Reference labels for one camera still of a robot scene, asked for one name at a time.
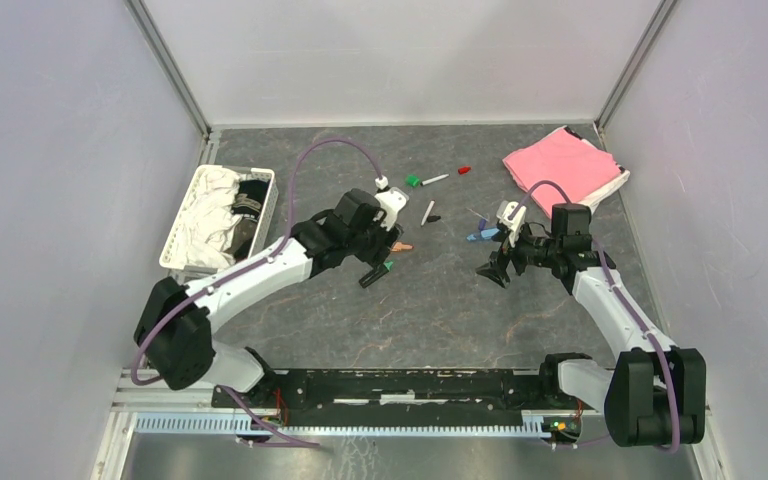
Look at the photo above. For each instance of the white cloth in basket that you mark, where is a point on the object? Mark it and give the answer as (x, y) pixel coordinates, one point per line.
(203, 230)

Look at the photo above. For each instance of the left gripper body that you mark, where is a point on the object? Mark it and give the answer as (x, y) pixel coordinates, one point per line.
(369, 244)

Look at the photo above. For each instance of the green pen cap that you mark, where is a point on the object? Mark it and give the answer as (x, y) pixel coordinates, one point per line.
(413, 181)

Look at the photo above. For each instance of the blue pen cap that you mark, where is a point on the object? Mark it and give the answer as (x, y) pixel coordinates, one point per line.
(482, 235)

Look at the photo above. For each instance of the aluminium frame rail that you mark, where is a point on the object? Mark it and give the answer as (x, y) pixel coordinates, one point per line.
(204, 408)

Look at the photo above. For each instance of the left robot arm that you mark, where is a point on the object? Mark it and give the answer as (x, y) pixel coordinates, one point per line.
(176, 330)

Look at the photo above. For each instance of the black cloth in basket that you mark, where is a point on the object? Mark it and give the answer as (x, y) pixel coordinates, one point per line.
(247, 206)

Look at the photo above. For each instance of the pink folded cloth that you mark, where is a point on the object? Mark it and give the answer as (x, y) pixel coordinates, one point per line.
(538, 166)

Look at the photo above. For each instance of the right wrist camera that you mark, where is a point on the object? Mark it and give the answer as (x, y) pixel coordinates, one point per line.
(510, 221)

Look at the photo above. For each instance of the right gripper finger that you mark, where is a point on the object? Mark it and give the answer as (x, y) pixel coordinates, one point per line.
(496, 271)
(501, 256)

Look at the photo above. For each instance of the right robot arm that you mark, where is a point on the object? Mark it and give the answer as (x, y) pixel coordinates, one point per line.
(656, 393)

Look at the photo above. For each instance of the orange pen cap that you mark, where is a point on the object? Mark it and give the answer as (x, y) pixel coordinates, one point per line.
(399, 247)

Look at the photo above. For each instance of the white pen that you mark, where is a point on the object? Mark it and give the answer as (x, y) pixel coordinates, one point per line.
(434, 179)
(427, 213)

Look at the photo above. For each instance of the white pen middle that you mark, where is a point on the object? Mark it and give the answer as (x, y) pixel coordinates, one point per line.
(427, 213)

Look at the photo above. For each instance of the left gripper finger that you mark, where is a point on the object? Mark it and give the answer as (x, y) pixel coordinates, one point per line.
(391, 239)
(375, 274)

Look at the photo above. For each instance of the white pen upper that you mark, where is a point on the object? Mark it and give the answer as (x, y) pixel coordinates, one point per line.
(434, 179)

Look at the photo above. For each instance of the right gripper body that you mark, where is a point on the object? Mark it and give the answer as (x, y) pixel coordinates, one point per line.
(528, 249)

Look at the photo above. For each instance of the white plastic basket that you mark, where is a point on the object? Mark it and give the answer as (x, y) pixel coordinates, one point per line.
(247, 173)

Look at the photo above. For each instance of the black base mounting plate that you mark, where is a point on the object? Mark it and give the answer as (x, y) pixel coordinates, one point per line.
(402, 398)

